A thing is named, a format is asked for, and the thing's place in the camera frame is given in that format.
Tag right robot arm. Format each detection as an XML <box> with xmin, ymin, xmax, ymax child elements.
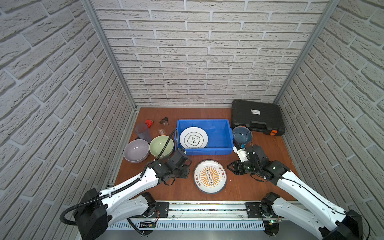
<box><xmin>227</xmin><ymin>145</ymin><xmax>365</xmax><ymax>240</ymax></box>

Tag white plate green rings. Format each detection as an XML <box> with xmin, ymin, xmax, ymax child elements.
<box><xmin>179</xmin><ymin>126</ymin><xmax>209</xmax><ymax>150</ymax></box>

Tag black corrugated cable hose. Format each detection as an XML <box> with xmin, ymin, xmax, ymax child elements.
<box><xmin>59</xmin><ymin>128</ymin><xmax>178</xmax><ymax>226</ymax></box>

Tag green bowl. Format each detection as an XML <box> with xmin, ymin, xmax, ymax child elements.
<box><xmin>149</xmin><ymin>136</ymin><xmax>174</xmax><ymax>159</ymax></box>

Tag aluminium front rail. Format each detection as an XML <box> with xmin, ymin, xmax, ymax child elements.
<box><xmin>83</xmin><ymin>200</ymin><xmax>332</xmax><ymax>232</ymax></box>

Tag grey translucent cup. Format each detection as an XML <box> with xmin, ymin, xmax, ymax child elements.
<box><xmin>135</xmin><ymin>123</ymin><xmax>152</xmax><ymax>143</ymax></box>

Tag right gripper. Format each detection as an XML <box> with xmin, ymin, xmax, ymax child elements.
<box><xmin>226</xmin><ymin>159</ymin><xmax>260</xmax><ymax>175</ymax></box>

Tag red small object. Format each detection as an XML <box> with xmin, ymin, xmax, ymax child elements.
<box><xmin>145</xmin><ymin>120</ymin><xmax>154</xmax><ymax>128</ymax></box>

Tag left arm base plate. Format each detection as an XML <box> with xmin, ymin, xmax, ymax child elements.
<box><xmin>142</xmin><ymin>202</ymin><xmax>170</xmax><ymax>219</ymax></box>

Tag clear glass with dark base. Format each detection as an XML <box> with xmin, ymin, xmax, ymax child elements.
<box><xmin>159</xmin><ymin>117</ymin><xmax>169</xmax><ymax>127</ymax></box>

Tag blue plastic bin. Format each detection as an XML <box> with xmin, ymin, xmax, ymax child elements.
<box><xmin>177</xmin><ymin>119</ymin><xmax>234</xmax><ymax>156</ymax></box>

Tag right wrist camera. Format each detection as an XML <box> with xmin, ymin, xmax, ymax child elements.
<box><xmin>233</xmin><ymin>147</ymin><xmax>249</xmax><ymax>163</ymax></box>

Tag blue grey bowl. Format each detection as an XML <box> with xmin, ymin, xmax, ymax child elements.
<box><xmin>232</xmin><ymin>126</ymin><xmax>253</xmax><ymax>148</ymax></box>

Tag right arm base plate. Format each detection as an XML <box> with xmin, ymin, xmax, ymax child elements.
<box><xmin>245</xmin><ymin>202</ymin><xmax>282</xmax><ymax>220</ymax></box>

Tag sunburst pattern plate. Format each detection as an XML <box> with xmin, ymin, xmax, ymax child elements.
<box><xmin>194</xmin><ymin>160</ymin><xmax>227</xmax><ymax>195</ymax></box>

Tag lilac bowl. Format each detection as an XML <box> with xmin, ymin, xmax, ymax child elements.
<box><xmin>124</xmin><ymin>139</ymin><xmax>150</xmax><ymax>164</ymax></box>

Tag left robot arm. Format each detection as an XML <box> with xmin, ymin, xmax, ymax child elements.
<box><xmin>73</xmin><ymin>150</ymin><xmax>192</xmax><ymax>240</ymax></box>

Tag black tool case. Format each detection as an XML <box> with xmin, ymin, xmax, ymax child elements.
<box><xmin>231</xmin><ymin>100</ymin><xmax>286</xmax><ymax>137</ymax></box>

